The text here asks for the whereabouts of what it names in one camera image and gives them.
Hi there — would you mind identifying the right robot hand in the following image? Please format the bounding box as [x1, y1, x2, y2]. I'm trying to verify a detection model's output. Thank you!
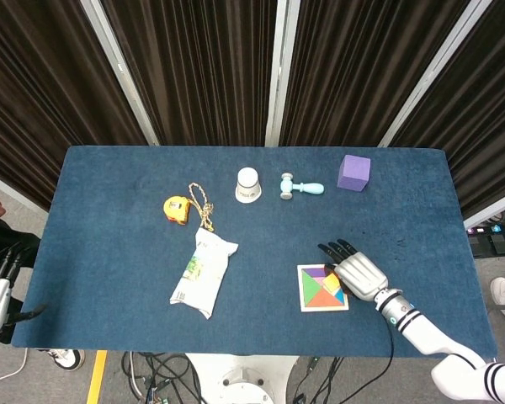
[317, 238, 391, 304]

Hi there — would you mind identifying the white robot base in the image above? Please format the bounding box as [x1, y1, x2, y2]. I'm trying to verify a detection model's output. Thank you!
[184, 352, 300, 404]

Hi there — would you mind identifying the orange tangram triangle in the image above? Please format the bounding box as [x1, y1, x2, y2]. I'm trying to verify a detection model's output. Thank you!
[307, 290, 343, 310]

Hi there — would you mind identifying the green tangram triangle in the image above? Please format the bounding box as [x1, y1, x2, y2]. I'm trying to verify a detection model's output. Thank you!
[301, 268, 326, 308]

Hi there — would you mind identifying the wooden tangram tray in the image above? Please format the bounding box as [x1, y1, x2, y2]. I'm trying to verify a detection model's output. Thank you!
[296, 263, 350, 314]

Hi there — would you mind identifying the white and black sneaker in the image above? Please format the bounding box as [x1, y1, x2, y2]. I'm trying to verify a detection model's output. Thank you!
[47, 348, 87, 373]

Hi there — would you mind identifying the purple foam cube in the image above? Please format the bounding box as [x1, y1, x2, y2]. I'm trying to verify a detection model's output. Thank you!
[336, 154, 372, 194]

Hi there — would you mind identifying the light blue toy hammer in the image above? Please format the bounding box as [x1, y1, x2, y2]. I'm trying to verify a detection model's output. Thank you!
[279, 172, 326, 201]

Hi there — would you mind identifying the yellow floor tape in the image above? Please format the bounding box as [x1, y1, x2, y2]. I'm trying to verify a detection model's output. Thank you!
[85, 349, 109, 404]

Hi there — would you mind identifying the white conical cup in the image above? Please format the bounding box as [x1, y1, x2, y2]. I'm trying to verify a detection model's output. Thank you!
[234, 167, 263, 205]

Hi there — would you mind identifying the white snack bag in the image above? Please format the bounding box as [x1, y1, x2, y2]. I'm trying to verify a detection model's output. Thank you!
[168, 226, 240, 321]

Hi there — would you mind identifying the dark brown curtain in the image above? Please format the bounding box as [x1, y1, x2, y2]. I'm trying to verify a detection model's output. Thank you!
[279, 0, 473, 148]
[102, 0, 279, 146]
[0, 0, 149, 212]
[387, 0, 505, 221]

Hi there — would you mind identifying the yellow tape measure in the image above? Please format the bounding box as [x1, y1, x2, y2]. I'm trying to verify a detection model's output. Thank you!
[162, 195, 192, 225]

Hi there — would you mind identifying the white floor cable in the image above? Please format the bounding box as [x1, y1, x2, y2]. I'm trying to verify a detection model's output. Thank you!
[0, 347, 30, 385]

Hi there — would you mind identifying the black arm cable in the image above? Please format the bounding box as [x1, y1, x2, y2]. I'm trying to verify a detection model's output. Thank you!
[344, 321, 396, 391]

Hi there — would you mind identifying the black floor cable tangle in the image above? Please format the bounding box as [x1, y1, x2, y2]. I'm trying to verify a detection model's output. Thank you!
[291, 356, 347, 404]
[120, 351, 204, 404]

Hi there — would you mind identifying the white partition post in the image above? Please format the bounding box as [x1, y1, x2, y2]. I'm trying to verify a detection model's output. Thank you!
[79, 0, 161, 146]
[263, 0, 301, 148]
[377, 0, 497, 149]

